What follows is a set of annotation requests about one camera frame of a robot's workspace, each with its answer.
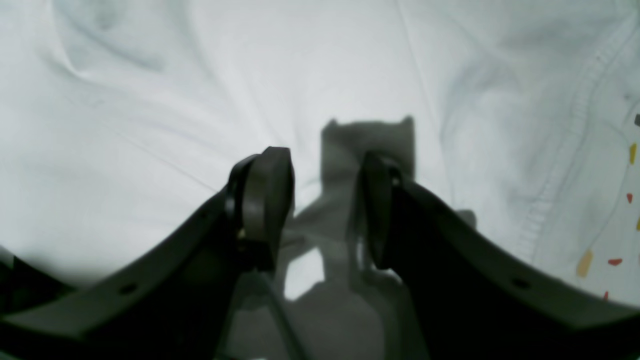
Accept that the white T-shirt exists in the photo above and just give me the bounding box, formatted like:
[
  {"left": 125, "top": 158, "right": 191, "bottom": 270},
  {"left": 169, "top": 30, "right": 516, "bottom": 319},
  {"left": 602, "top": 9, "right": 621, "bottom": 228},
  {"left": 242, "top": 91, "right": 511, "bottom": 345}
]
[{"left": 0, "top": 0, "right": 639, "bottom": 360}]

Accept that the terrazzo patterned tablecloth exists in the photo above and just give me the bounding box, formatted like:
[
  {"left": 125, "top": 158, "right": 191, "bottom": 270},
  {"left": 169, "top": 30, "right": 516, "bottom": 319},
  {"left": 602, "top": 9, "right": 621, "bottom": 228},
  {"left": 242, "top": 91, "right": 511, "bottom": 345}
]
[{"left": 530, "top": 65, "right": 640, "bottom": 308}]

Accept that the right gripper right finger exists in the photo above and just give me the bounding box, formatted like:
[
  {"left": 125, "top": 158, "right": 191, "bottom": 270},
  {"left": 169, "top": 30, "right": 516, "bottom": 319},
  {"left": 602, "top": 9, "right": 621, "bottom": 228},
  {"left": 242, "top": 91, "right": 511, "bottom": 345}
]
[{"left": 361, "top": 152, "right": 640, "bottom": 360}]

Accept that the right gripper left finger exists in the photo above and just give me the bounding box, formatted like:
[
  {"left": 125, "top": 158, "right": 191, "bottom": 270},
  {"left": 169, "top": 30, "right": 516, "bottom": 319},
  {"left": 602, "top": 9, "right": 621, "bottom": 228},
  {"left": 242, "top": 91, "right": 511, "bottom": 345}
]
[{"left": 1, "top": 146, "right": 295, "bottom": 360}]

